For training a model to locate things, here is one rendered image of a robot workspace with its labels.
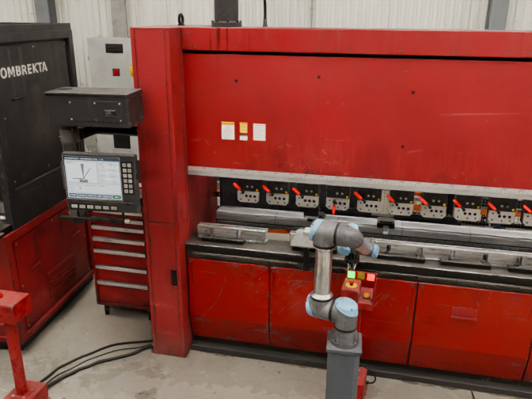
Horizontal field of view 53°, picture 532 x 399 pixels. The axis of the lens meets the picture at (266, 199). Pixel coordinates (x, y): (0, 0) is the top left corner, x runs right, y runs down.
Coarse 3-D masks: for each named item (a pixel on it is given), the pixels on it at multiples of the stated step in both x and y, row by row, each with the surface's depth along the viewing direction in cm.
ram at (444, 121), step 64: (192, 64) 336; (256, 64) 327; (320, 64) 318; (384, 64) 310; (448, 64) 303; (512, 64) 295; (192, 128) 350; (320, 128) 331; (384, 128) 322; (448, 128) 314; (512, 128) 306; (448, 192) 326
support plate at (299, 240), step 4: (296, 232) 354; (300, 232) 354; (296, 236) 348; (300, 236) 348; (304, 236) 348; (308, 236) 348; (292, 240) 342; (296, 240) 342; (300, 240) 342; (304, 240) 342; (308, 240) 342; (292, 244) 336; (296, 244) 336; (300, 244) 336; (304, 244) 336; (308, 244) 336; (312, 244) 336; (312, 248) 332
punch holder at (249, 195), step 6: (240, 180) 354; (246, 180) 353; (252, 180) 352; (258, 180) 351; (240, 186) 355; (246, 186) 354; (252, 186) 354; (258, 186) 352; (240, 192) 356; (246, 192) 355; (252, 192) 355; (258, 192) 354; (240, 198) 358; (246, 198) 357; (252, 198) 356; (258, 198) 355
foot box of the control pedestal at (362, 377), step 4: (360, 368) 358; (364, 368) 358; (360, 372) 354; (364, 372) 354; (360, 376) 350; (364, 376) 350; (360, 380) 346; (364, 380) 346; (360, 384) 343; (364, 384) 348; (360, 388) 343; (364, 388) 352; (360, 392) 344; (364, 392) 351; (356, 396) 346; (360, 396) 345; (364, 396) 347
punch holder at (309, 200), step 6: (300, 186) 346; (306, 186) 345; (312, 186) 345; (318, 186) 343; (300, 192) 347; (306, 192) 346; (312, 192) 346; (318, 192) 345; (300, 198) 348; (306, 198) 347; (312, 198) 346; (318, 198) 346; (300, 204) 350; (306, 204) 349; (312, 204) 348; (318, 204) 353
